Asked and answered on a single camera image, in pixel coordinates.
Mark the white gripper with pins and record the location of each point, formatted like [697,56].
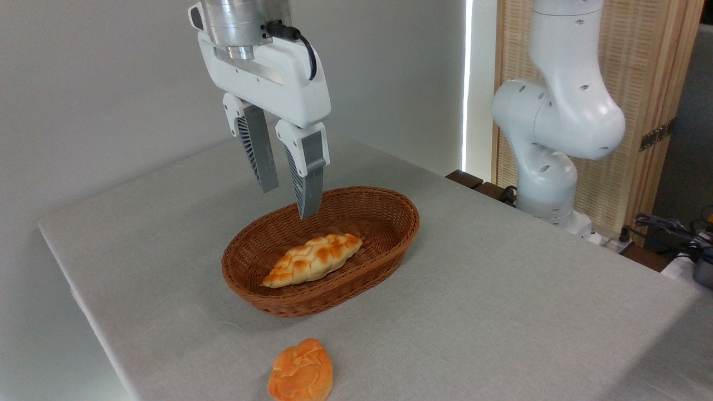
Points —
[289,78]

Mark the long braided bread loaf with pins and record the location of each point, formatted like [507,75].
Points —
[313,259]

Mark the round orange bread roll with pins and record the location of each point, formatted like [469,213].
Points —
[301,373]

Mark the brown oval wicker basket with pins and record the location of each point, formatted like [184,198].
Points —
[267,245]

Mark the dark brown wooden board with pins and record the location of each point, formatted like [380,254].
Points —
[473,182]

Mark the grey tablecloth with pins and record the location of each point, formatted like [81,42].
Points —
[501,312]

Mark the white power strip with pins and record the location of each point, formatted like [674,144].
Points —
[613,243]

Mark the wooden bamboo folding screen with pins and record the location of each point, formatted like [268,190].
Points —
[640,67]

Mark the black screen hinge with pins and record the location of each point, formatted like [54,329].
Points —
[656,135]

